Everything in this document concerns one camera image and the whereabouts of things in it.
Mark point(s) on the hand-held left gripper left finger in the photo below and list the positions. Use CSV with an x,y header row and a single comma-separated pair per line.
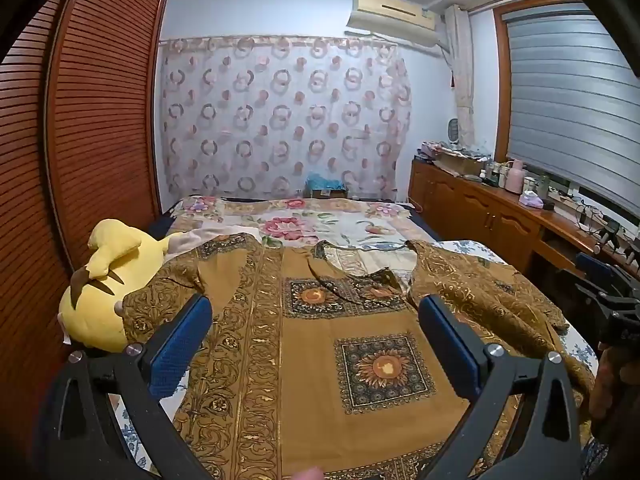
x,y
175,355

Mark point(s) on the long wooden cabinet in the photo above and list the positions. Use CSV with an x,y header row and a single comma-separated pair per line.
x,y
475,205

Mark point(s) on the purple tissue pack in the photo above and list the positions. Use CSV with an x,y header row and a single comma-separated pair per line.
x,y
530,200

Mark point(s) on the small black box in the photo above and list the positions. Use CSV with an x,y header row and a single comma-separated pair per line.
x,y
548,204

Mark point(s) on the dark glass bottle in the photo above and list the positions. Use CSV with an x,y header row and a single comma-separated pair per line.
x,y
496,174

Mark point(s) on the yellow plush toy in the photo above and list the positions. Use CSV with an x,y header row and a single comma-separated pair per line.
x,y
125,260

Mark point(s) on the grey window blind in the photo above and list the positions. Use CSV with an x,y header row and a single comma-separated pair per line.
x,y
575,100

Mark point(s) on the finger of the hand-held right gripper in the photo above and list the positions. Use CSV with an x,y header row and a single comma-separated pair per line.
x,y
597,296
592,264

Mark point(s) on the blue crumpled cloth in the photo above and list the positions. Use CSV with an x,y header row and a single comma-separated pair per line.
x,y
325,182

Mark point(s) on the brown patterned garment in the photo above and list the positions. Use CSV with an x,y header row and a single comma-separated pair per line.
x,y
310,385

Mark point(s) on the pale pink cloth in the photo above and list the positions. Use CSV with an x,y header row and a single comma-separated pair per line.
x,y
210,237

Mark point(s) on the small cardboard box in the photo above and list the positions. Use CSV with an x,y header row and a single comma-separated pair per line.
x,y
330,194

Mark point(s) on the wooden louvered wardrobe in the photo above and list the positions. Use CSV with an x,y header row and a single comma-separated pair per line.
x,y
100,110

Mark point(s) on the stack of folded cloths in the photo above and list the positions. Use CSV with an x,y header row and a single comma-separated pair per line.
x,y
432,150

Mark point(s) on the person's right hand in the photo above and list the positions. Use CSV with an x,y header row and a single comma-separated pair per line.
x,y
622,372

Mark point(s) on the pink bottle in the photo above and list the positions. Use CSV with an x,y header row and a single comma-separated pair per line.
x,y
515,177

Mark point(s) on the wall air conditioner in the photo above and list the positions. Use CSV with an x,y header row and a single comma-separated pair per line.
x,y
395,20

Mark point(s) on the beige tied curtain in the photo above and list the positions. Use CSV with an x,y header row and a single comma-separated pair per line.
x,y
462,85

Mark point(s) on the pink floral blanket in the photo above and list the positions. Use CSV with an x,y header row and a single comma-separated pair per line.
x,y
300,225

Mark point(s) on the green clear bottle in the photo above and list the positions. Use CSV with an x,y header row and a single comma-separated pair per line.
x,y
543,187

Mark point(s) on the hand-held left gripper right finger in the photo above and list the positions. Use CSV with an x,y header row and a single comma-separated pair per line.
x,y
452,350

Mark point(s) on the open cardboard box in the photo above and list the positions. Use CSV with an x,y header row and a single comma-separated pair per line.
x,y
460,165

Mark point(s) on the small desk fan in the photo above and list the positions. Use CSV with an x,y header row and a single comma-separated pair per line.
x,y
454,131

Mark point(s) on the sheer curtain with circles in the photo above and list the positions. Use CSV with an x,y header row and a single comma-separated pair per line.
x,y
280,120

